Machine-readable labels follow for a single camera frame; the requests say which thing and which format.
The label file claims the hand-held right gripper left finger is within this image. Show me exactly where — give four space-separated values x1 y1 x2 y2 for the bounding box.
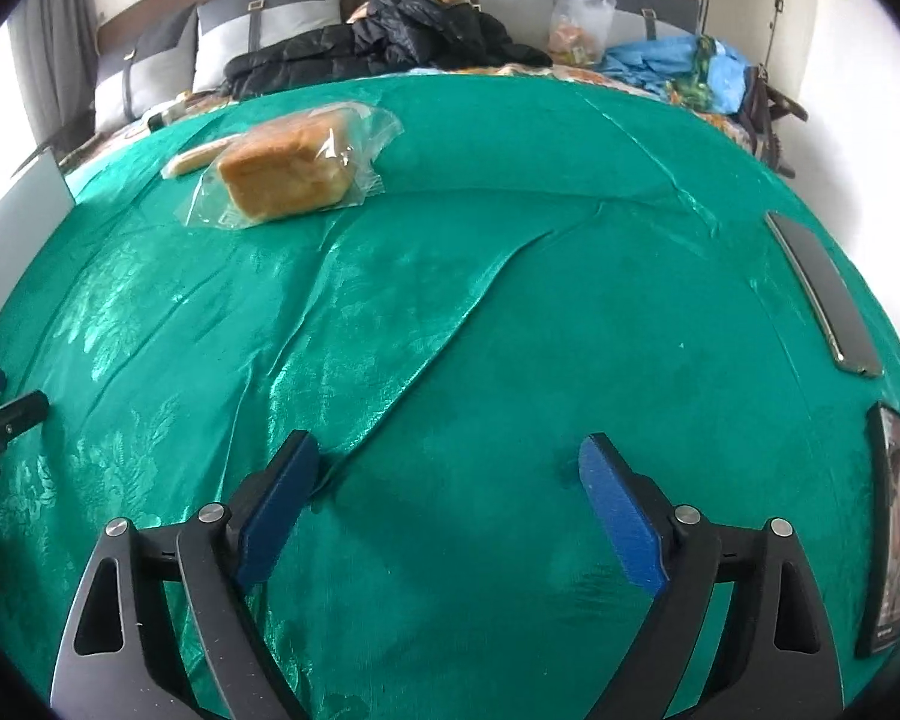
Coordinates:
51 430 322 720

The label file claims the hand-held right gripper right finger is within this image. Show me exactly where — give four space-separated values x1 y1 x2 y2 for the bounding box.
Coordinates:
578 433 845 720

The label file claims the white cardboard box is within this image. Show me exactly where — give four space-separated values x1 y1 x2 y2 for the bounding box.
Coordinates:
0 144 77 256

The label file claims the pale sausage clear packet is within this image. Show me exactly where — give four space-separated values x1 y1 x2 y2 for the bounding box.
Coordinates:
160 133 245 180

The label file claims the bread loaf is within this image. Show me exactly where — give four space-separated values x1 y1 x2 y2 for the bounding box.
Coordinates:
185 100 407 232

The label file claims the green satin cloth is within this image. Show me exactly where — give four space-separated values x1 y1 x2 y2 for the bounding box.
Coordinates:
0 70 900 720

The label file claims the smartphone with lit screen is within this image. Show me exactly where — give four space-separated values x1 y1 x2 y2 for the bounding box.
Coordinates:
854 403 900 659

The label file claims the smartphone with grey back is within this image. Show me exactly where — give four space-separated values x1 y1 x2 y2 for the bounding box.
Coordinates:
764 211 885 378

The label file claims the grey curtain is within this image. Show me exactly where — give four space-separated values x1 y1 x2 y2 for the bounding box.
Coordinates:
7 0 103 130

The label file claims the brown handbag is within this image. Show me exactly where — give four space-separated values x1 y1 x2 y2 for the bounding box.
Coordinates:
738 66 809 179

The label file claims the green patterned cloth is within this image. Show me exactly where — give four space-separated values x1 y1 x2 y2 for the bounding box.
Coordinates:
667 37 722 110

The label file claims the floral bedsheet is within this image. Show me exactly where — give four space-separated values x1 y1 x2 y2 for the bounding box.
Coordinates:
58 62 767 167

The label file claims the blue cloth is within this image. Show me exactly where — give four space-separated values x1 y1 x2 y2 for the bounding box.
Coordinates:
595 33 756 111

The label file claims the clear plastic bag of food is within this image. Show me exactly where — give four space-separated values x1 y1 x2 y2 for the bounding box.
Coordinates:
547 0 618 68

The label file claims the black down jacket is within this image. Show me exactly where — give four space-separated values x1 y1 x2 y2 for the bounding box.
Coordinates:
223 0 553 101

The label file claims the white hanging cord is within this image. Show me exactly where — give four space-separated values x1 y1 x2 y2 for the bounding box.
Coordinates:
764 0 790 70

